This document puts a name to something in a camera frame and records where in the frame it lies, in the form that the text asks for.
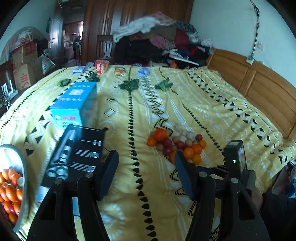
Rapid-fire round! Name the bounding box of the dark wooden cabinet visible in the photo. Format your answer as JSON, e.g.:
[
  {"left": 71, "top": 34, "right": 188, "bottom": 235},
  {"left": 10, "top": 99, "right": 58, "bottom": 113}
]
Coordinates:
[{"left": 0, "top": 60, "right": 14, "bottom": 102}]

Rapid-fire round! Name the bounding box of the red snack packet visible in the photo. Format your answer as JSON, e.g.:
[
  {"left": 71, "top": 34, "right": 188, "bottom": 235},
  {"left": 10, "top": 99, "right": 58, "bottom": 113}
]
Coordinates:
[{"left": 94, "top": 60, "right": 110, "bottom": 74}]

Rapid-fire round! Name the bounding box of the wooden door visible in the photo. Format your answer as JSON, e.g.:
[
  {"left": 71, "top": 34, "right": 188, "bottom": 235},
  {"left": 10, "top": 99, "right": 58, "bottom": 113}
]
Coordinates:
[{"left": 47, "top": 9, "right": 64, "bottom": 67}]

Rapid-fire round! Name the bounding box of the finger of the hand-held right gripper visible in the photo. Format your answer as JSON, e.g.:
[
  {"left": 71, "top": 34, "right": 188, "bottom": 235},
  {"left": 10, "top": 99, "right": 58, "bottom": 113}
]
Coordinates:
[{"left": 209, "top": 165, "right": 229, "bottom": 180}]

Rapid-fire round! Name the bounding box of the red print cardboard box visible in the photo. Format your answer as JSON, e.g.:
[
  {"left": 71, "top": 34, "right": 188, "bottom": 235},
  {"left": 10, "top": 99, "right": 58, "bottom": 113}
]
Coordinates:
[
  {"left": 10, "top": 43, "right": 38, "bottom": 67},
  {"left": 13, "top": 64, "right": 43, "bottom": 91}
]

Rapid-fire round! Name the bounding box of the blue cardboard box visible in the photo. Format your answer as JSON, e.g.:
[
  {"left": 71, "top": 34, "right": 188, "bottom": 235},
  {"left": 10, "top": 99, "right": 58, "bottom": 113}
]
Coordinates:
[{"left": 49, "top": 81, "right": 97, "bottom": 139}]

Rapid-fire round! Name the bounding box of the wooden wardrobe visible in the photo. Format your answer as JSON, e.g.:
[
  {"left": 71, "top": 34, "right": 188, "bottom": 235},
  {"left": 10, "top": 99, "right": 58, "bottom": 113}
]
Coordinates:
[{"left": 81, "top": 0, "right": 195, "bottom": 66}]

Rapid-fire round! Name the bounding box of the pile of clothes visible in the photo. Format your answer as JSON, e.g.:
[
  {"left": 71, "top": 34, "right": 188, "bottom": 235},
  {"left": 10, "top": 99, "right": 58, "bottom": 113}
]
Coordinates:
[{"left": 112, "top": 11, "right": 214, "bottom": 69}]

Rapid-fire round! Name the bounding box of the yellow patterned blanket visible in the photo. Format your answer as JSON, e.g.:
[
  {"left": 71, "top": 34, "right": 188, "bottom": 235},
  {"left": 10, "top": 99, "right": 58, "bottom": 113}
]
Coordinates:
[{"left": 0, "top": 65, "right": 296, "bottom": 241}]

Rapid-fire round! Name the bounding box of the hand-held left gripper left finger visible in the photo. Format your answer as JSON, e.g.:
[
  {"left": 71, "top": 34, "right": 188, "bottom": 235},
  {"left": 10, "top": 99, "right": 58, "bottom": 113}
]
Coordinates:
[{"left": 26, "top": 149, "right": 119, "bottom": 241}]

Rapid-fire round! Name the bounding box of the person's right hand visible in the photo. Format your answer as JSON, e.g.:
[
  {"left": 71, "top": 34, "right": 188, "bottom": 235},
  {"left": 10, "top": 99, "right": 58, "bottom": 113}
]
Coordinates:
[{"left": 251, "top": 190, "right": 264, "bottom": 210}]

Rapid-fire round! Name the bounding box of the wall cable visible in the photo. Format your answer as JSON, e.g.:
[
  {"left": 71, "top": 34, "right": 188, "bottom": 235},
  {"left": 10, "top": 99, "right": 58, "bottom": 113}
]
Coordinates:
[{"left": 248, "top": 0, "right": 261, "bottom": 58}]

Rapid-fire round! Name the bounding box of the clear plastic cover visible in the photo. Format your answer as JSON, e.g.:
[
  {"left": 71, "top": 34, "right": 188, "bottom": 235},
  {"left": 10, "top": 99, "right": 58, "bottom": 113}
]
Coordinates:
[{"left": 0, "top": 27, "right": 49, "bottom": 65}]

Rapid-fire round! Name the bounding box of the white router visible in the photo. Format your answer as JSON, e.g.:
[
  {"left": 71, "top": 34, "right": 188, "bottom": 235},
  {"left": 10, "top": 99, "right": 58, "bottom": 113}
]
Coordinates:
[{"left": 1, "top": 80, "right": 19, "bottom": 96}]

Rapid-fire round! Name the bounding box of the person's right forearm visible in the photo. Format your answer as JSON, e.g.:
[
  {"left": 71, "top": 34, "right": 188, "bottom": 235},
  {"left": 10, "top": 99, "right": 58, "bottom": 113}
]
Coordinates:
[{"left": 260, "top": 191, "right": 296, "bottom": 234}]

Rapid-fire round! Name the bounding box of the pile of oranges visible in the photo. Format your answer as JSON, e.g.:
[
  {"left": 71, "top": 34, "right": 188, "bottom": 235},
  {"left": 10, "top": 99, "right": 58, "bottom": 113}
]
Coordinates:
[{"left": 147, "top": 128, "right": 207, "bottom": 164}]

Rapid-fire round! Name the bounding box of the wooden headboard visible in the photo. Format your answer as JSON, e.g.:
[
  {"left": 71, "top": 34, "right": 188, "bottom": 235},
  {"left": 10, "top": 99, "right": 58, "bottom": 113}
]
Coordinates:
[{"left": 206, "top": 47, "right": 296, "bottom": 139}]

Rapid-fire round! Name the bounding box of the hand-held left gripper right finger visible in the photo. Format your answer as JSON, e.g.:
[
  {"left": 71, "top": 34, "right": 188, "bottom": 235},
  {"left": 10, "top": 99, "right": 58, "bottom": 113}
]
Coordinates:
[{"left": 174, "top": 150, "right": 271, "bottom": 241}]

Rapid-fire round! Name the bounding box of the wooden chair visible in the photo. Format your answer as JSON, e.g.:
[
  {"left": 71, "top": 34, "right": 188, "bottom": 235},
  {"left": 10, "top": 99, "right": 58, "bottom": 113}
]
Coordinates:
[{"left": 97, "top": 34, "right": 116, "bottom": 65}]

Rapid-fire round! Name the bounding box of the grey patterned bag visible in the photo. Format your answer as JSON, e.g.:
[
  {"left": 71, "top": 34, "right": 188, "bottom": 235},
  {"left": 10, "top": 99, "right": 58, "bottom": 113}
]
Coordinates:
[{"left": 39, "top": 54, "right": 56, "bottom": 75}]

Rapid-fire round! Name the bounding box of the metal bowl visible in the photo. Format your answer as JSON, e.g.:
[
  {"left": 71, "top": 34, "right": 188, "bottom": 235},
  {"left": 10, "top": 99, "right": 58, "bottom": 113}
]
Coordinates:
[{"left": 0, "top": 144, "right": 28, "bottom": 233}]

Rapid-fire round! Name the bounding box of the black printed box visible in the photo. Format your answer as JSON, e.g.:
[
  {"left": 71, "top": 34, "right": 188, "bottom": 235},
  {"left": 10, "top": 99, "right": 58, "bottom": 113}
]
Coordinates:
[{"left": 38, "top": 124, "right": 107, "bottom": 188}]

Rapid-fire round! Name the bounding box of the heap of cherry tomatoes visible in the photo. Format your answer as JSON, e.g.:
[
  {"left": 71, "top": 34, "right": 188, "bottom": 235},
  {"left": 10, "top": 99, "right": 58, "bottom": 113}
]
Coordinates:
[{"left": 0, "top": 168, "right": 23, "bottom": 225}]

